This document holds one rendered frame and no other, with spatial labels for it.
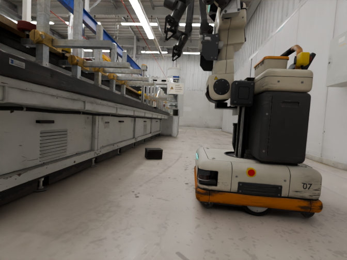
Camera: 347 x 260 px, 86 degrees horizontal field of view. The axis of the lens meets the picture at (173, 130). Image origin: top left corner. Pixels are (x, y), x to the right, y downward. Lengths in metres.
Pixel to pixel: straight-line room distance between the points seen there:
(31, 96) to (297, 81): 1.29
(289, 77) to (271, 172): 0.52
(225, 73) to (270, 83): 0.28
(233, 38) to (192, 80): 10.85
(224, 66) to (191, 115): 10.69
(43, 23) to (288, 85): 1.22
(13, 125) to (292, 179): 1.49
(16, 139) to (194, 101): 11.14
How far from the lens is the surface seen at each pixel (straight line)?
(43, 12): 1.12
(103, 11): 9.54
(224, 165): 1.08
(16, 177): 1.29
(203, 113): 11.94
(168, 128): 5.76
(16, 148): 1.31
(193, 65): 12.41
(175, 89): 5.66
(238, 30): 1.41
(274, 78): 1.17
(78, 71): 1.26
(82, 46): 1.02
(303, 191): 1.24
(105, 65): 1.23
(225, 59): 1.35
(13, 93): 0.97
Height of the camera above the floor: 0.50
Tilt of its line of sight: 3 degrees down
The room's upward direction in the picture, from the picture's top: 3 degrees clockwise
